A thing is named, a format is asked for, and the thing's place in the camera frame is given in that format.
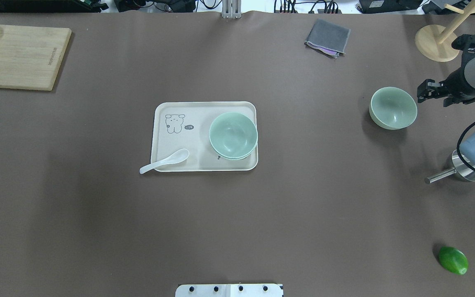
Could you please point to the bamboo cutting board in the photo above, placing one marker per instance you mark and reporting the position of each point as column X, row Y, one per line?
column 30, row 57

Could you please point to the wooden mug tree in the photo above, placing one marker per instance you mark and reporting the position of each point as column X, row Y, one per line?
column 434, row 41

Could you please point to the folded grey cloth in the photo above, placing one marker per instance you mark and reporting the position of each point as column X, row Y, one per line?
column 328, row 38

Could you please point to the steel ice scoop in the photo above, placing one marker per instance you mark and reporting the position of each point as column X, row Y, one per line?
column 456, row 169

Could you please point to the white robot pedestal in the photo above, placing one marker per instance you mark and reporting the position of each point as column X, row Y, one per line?
column 230, row 290

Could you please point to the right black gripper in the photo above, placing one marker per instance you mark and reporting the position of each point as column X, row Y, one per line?
column 458, row 83

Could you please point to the green bowl on tray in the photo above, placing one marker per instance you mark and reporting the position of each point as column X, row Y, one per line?
column 234, row 151

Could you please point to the green lime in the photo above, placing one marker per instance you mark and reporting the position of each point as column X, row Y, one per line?
column 453, row 260

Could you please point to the aluminium frame post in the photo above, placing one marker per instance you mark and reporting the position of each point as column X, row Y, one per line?
column 231, row 9

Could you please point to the white ceramic spoon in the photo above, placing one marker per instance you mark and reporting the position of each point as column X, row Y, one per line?
column 175, row 158

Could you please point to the cream bunny tray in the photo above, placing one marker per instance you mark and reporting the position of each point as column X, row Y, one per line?
column 185, row 125

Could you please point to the green bowl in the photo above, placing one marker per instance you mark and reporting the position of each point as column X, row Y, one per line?
column 234, row 151
column 392, row 108
column 233, row 127

